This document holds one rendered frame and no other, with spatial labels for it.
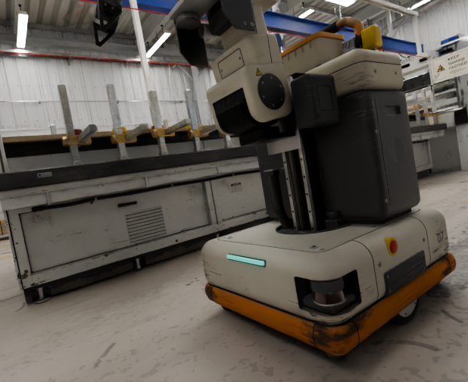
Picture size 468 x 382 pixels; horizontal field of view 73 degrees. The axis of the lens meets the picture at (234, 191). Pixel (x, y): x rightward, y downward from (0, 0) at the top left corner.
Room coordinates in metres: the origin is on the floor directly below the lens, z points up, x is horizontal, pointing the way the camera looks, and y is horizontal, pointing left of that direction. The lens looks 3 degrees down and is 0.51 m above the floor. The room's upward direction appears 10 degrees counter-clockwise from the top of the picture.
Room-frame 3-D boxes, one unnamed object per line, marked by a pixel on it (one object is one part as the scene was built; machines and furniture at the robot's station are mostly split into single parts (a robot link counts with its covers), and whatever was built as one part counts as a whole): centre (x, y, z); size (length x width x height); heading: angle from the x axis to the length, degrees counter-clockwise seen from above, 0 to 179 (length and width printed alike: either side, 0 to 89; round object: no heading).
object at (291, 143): (0.99, -0.17, 0.68); 0.28 x 0.27 x 0.25; 35
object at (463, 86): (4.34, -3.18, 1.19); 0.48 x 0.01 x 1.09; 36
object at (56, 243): (3.42, -0.66, 0.44); 5.10 x 0.69 x 0.87; 126
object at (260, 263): (1.14, -0.27, 0.16); 0.67 x 0.64 x 0.25; 125
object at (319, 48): (1.20, -0.36, 0.87); 0.23 x 0.15 x 0.11; 35
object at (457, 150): (5.14, -3.06, 0.95); 1.65 x 0.70 x 1.90; 36
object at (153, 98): (1.99, 0.39, 0.87); 0.04 x 0.04 x 0.48; 36
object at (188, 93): (2.14, 0.19, 0.87); 0.04 x 0.04 x 0.48; 36
